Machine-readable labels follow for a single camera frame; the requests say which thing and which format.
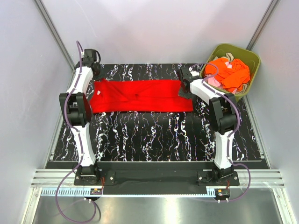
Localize pink garment in bin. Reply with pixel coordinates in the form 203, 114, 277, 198
203, 61, 232, 88

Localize small controller board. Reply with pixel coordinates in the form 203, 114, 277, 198
216, 189, 230, 197
90, 188, 103, 196

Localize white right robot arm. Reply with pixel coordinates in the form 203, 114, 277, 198
177, 67, 240, 185

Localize left small controller board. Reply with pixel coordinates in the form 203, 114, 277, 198
90, 188, 103, 196

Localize aluminium front rail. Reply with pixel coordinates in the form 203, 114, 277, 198
31, 169, 284, 198

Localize aluminium right corner post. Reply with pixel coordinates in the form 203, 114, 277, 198
246, 0, 280, 50

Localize aluminium left corner post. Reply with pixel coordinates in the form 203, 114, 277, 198
33, 0, 75, 71

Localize right small controller board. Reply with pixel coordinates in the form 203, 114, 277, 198
216, 189, 230, 197

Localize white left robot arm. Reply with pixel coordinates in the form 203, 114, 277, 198
59, 49, 103, 185

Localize red t-shirt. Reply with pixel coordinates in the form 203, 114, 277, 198
89, 79, 193, 113

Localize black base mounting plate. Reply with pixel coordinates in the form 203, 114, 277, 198
74, 162, 239, 196

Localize aluminium corner post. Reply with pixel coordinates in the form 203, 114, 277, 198
246, 0, 280, 50
33, 0, 75, 71

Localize orange t-shirt in bin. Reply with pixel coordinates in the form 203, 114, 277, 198
203, 57, 250, 94

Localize beige garment in bin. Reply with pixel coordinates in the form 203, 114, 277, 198
213, 52, 234, 63

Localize olive green plastic bin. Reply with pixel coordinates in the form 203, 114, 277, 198
200, 43, 261, 101

